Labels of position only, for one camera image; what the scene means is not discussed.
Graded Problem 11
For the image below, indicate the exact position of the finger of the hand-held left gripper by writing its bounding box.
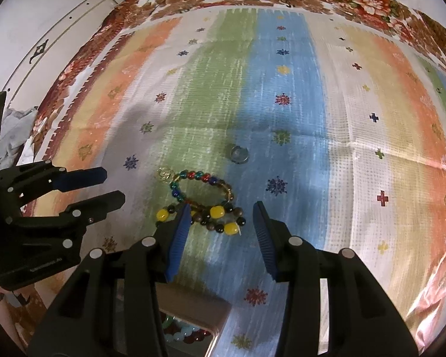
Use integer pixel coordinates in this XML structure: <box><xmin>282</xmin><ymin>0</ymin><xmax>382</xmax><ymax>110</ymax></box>
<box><xmin>0</xmin><ymin>159</ymin><xmax>108</xmax><ymax>206</ymax></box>
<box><xmin>5</xmin><ymin>190</ymin><xmax>127</xmax><ymax>233</ymax></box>

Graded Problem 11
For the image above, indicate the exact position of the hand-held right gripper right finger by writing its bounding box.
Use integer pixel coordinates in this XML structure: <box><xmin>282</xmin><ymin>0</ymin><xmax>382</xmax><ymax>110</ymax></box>
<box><xmin>253</xmin><ymin>200</ymin><xmax>420</xmax><ymax>357</ymax></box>

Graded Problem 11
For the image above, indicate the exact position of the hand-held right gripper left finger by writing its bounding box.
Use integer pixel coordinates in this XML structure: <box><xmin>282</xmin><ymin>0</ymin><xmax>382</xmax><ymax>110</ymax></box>
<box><xmin>28</xmin><ymin>204</ymin><xmax>192</xmax><ymax>357</ymax></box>

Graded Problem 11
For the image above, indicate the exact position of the dark and yellow bead bracelet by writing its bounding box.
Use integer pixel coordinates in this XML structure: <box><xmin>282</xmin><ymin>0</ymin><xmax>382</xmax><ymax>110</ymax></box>
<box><xmin>155</xmin><ymin>203</ymin><xmax>248</xmax><ymax>237</ymax></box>

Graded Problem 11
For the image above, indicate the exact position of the multicolour glass bead bracelet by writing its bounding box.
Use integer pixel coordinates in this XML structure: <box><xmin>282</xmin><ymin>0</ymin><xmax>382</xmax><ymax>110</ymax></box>
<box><xmin>157</xmin><ymin>167</ymin><xmax>235</xmax><ymax>212</ymax></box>

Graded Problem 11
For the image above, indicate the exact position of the metal tin box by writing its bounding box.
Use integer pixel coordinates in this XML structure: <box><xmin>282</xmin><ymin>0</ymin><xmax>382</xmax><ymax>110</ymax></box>
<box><xmin>157</xmin><ymin>292</ymin><xmax>233</xmax><ymax>357</ymax></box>

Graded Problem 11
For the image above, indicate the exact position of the pale bead bracelet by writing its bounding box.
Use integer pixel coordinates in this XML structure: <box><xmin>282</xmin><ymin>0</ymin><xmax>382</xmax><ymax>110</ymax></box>
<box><xmin>165</xmin><ymin>325</ymin><xmax>201</xmax><ymax>345</ymax></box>

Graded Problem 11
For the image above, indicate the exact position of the red bead bracelet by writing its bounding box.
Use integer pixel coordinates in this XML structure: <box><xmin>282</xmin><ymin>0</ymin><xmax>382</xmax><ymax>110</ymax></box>
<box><xmin>182</xmin><ymin>329</ymin><xmax>211</xmax><ymax>345</ymax></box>

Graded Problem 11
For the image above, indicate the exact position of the grey crumpled cloth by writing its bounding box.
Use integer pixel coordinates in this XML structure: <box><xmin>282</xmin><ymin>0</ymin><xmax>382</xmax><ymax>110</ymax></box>
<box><xmin>0</xmin><ymin>106</ymin><xmax>40</xmax><ymax>168</ymax></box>

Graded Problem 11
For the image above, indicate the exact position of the striped pastel mat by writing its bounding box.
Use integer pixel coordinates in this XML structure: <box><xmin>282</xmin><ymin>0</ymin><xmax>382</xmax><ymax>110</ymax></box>
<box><xmin>33</xmin><ymin>5</ymin><xmax>446</xmax><ymax>357</ymax></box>

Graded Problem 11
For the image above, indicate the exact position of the white bed headboard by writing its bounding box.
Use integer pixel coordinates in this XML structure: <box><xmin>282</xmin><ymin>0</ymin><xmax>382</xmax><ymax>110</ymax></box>
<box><xmin>0</xmin><ymin>0</ymin><xmax>123</xmax><ymax>97</ymax></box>

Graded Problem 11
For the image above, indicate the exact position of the silver ring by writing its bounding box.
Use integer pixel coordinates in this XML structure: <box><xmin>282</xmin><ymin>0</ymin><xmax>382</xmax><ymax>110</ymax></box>
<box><xmin>230</xmin><ymin>144</ymin><xmax>249</xmax><ymax>164</ymax></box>

